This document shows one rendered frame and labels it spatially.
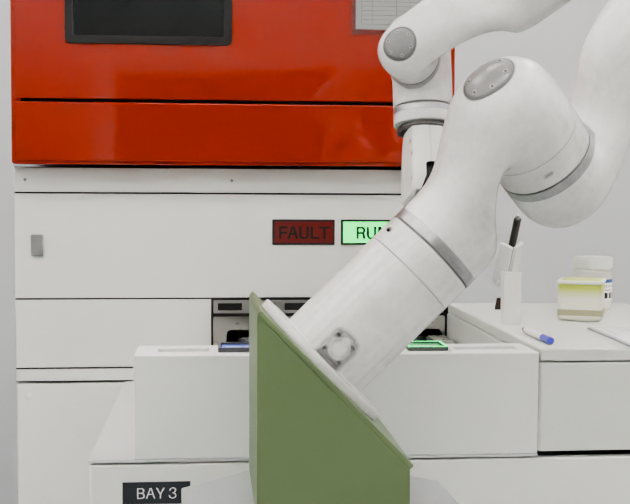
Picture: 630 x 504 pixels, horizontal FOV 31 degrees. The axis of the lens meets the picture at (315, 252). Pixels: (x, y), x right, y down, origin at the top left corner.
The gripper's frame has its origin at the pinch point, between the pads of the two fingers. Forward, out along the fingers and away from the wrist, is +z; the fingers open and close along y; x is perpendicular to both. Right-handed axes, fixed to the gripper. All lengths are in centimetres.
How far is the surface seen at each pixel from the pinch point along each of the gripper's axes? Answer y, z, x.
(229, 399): -0.3, 21.9, -27.4
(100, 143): -49, -26, -50
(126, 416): -30, 24, -43
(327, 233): -57, -11, -8
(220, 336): -60, 9, -28
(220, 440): -1.4, 27.3, -28.6
